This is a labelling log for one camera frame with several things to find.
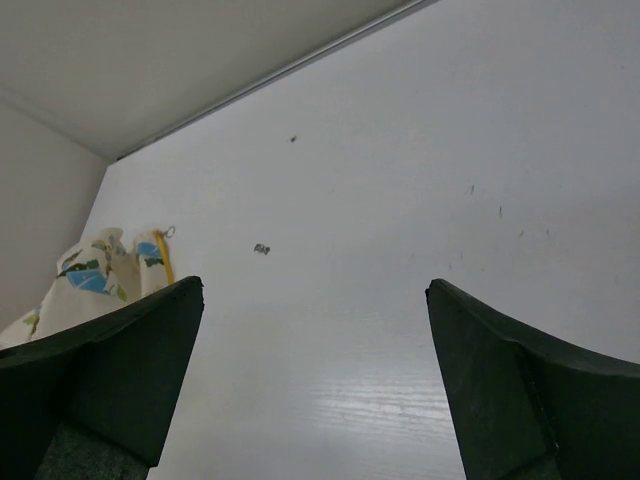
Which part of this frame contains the cream yellow dinosaur print jacket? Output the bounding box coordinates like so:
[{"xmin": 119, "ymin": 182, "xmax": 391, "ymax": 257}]
[{"xmin": 1, "ymin": 226, "xmax": 175, "ymax": 349}]

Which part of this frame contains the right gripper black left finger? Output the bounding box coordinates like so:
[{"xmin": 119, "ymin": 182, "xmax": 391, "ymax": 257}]
[{"xmin": 1, "ymin": 276, "xmax": 204, "ymax": 479}]

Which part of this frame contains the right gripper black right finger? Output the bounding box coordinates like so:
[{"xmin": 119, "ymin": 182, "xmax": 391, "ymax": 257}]
[{"xmin": 425, "ymin": 279, "xmax": 639, "ymax": 479}]

